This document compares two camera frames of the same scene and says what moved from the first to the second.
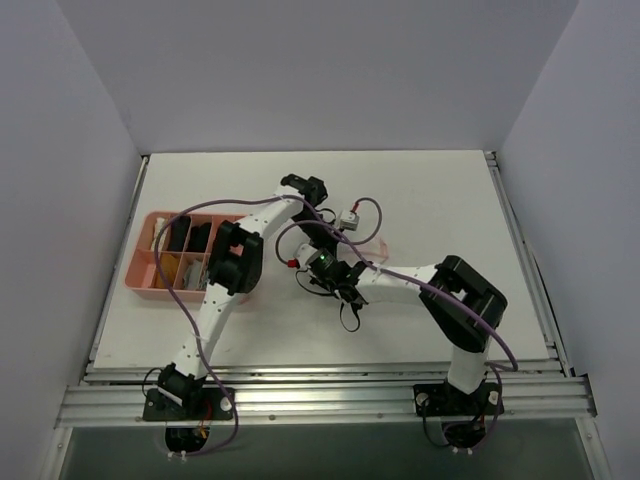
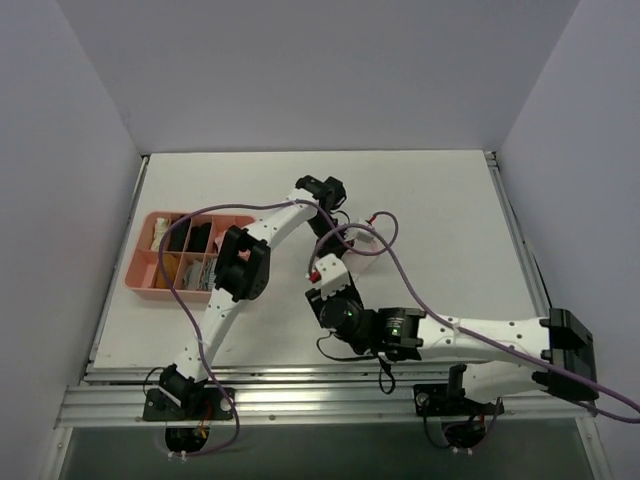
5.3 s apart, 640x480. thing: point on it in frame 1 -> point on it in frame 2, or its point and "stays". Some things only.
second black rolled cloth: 199,237 stays
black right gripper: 314,265 -> 314,298
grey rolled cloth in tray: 192,274 stays
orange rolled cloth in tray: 169,266 stays
